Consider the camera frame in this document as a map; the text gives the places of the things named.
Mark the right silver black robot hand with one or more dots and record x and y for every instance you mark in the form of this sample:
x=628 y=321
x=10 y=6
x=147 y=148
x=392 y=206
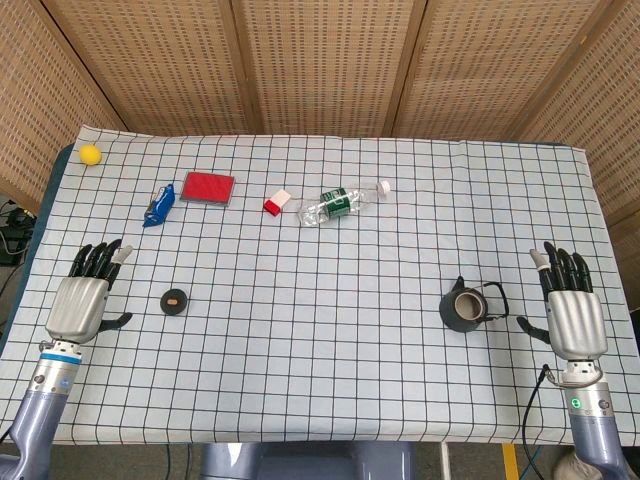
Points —
x=575 y=320

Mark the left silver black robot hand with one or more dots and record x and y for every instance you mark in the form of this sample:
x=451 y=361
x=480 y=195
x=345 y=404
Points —
x=80 y=305

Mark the black round disc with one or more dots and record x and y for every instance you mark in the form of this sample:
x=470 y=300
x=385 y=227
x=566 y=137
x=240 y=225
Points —
x=174 y=302

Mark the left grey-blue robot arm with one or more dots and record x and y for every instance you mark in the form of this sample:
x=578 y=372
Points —
x=45 y=400

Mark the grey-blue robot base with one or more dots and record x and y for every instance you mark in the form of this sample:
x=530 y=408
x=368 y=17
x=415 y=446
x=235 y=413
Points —
x=300 y=462

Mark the grey shoe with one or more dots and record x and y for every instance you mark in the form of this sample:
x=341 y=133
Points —
x=566 y=467

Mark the yellow ball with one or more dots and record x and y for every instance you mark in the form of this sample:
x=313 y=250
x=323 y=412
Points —
x=90 y=154

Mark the flat red tray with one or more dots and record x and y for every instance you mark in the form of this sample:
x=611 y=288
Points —
x=208 y=187

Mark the white table leg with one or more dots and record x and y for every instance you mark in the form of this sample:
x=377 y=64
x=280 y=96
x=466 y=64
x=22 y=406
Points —
x=445 y=462

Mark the red and white small box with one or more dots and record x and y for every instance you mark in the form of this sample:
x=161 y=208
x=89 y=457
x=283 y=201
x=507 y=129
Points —
x=277 y=201

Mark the white checkered tablecloth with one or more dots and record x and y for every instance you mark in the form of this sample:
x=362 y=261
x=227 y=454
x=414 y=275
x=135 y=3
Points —
x=310 y=325

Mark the clear plastic bottle green label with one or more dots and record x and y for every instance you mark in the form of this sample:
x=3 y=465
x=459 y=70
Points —
x=340 y=202

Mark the wooden woven folding screen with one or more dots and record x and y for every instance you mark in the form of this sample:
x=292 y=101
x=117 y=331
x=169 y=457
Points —
x=325 y=65

